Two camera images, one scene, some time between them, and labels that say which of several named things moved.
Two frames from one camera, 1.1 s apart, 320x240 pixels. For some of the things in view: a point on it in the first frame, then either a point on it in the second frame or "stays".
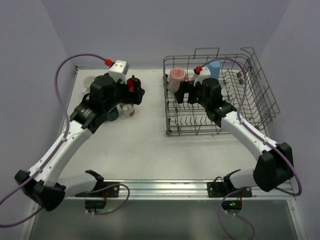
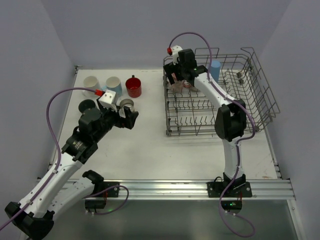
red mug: [133, 84] stays
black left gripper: [126, 88] -> [122, 119]
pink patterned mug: [177, 75] stays
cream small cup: [128, 109] stays
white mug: [87, 81] stays
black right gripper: [196, 91] -> [172, 70]
